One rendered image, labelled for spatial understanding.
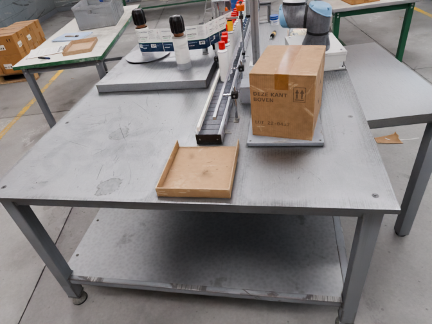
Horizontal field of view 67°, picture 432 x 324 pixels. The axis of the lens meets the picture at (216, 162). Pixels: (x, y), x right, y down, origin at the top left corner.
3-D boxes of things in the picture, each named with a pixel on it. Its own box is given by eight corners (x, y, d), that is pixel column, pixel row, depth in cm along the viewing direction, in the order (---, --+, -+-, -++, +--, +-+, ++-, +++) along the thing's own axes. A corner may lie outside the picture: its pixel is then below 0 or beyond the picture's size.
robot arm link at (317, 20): (328, 33, 169) (333, 6, 160) (302, 33, 173) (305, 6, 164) (330, 26, 177) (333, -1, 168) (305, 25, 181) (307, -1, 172)
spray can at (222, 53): (221, 78, 177) (216, 40, 165) (231, 78, 176) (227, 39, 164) (220, 82, 173) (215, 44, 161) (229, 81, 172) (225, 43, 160)
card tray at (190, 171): (178, 147, 138) (176, 139, 136) (239, 146, 133) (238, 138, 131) (157, 196, 115) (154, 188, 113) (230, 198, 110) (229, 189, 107)
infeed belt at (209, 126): (239, 27, 265) (238, 22, 262) (249, 26, 263) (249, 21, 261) (199, 142, 137) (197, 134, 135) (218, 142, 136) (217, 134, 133)
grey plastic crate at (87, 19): (91, 17, 383) (85, -3, 370) (125, 12, 383) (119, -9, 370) (78, 31, 336) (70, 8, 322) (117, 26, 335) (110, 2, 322)
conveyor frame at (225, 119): (238, 28, 266) (237, 22, 263) (251, 27, 264) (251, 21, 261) (196, 144, 138) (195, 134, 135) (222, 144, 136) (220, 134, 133)
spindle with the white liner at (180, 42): (179, 64, 202) (169, 13, 184) (193, 63, 200) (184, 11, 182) (175, 70, 195) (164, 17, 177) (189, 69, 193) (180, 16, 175)
